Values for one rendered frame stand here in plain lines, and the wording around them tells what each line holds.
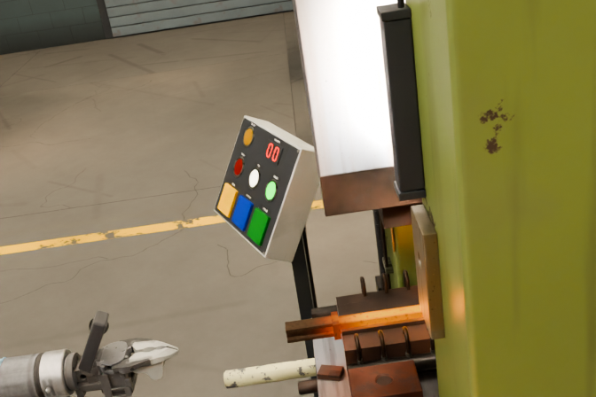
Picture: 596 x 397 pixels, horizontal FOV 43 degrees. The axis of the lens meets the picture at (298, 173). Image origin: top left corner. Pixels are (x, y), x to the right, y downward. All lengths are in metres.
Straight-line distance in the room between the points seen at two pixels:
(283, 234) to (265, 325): 1.50
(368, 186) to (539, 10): 0.56
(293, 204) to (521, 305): 0.97
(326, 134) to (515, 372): 0.45
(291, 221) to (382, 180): 0.59
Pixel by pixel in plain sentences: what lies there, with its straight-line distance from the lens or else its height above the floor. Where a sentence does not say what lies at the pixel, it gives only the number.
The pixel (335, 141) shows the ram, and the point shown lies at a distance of 1.16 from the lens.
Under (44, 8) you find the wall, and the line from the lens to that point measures 9.79.
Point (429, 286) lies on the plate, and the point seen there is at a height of 1.27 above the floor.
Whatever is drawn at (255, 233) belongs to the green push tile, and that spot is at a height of 1.00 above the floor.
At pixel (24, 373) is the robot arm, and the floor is 1.01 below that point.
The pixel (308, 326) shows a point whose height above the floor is 1.01.
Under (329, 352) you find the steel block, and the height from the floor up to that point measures 0.91.
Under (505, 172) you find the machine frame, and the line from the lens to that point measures 0.83.
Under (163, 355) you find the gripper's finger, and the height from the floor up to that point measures 1.00.
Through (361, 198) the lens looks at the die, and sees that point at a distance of 1.26.
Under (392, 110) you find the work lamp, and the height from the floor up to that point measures 1.51.
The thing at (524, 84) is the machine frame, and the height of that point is 1.59.
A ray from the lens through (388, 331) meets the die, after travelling 1.45.
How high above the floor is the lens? 1.85
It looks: 23 degrees down
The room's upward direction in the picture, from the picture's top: 9 degrees counter-clockwise
